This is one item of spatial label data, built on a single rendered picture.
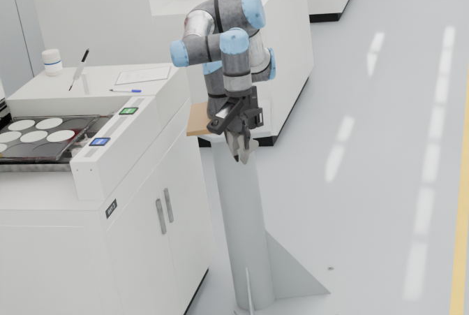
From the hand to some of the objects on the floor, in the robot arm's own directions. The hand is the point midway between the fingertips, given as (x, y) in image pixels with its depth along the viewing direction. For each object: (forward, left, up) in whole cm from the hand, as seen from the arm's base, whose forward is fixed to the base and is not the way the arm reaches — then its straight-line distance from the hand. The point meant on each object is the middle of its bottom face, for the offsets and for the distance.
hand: (239, 159), depth 242 cm
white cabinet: (+58, -81, -104) cm, 144 cm away
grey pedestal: (-11, -79, -107) cm, 133 cm away
